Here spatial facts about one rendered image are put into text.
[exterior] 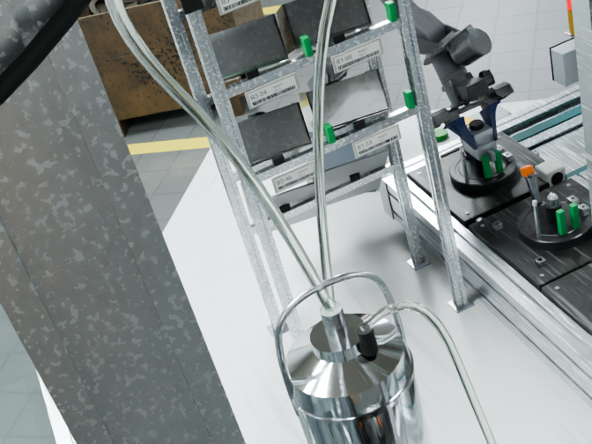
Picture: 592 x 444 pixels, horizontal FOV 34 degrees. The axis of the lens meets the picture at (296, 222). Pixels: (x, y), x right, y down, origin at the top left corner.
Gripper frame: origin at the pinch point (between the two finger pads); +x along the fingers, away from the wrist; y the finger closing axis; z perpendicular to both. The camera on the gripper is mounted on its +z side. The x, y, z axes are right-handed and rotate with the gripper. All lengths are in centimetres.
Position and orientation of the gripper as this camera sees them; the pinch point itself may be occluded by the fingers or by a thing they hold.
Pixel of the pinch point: (478, 129)
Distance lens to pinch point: 201.2
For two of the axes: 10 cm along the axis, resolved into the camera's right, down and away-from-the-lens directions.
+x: 4.2, 9.1, -0.6
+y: 9.0, -4.0, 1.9
